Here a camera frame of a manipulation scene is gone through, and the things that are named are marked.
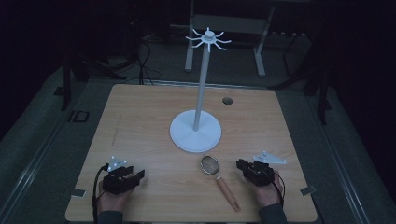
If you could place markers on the white hook stand rack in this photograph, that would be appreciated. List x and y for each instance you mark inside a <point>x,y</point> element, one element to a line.
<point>196,133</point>

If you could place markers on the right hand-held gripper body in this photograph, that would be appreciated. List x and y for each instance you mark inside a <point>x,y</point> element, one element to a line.
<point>260,175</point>

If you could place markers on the dark rectangular floor marker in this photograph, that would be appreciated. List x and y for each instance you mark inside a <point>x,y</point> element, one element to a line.
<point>79,116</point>

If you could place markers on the black metal stand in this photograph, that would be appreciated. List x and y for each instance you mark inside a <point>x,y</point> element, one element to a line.
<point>66,87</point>
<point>323,99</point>

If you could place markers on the white metal table frame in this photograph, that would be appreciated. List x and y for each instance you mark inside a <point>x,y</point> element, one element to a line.
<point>260,62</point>

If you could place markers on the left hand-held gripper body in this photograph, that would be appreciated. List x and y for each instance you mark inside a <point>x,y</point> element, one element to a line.
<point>114,183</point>

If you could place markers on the person's left hand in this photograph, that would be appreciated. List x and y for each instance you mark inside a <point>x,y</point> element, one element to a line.
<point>113,201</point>

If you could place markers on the grey tape strip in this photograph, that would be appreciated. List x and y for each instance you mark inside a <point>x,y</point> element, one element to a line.
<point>77,193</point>
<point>308,190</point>

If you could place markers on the person's right hand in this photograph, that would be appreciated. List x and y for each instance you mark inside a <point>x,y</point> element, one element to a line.
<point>267,193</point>

